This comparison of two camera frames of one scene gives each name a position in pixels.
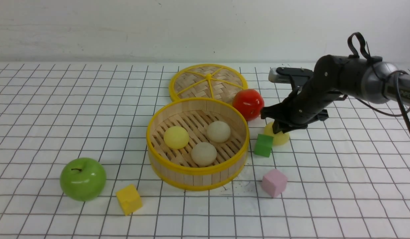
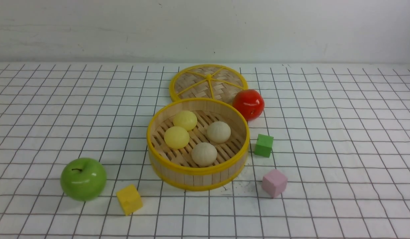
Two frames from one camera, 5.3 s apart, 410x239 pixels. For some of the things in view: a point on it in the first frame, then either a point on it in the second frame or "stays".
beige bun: [218, 131] stays
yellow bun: [279, 138] -> [186, 119]
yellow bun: [176, 137] stays
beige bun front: [203, 154] stays
